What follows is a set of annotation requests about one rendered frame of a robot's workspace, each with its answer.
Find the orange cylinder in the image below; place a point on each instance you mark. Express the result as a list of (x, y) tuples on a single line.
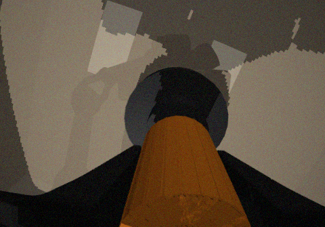
[(180, 181)]

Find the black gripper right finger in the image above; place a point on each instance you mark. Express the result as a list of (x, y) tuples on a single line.
[(267, 203)]

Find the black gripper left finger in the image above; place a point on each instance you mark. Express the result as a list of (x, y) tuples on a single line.
[(96, 199)]

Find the black round pedestal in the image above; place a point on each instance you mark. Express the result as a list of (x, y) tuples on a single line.
[(175, 91)]

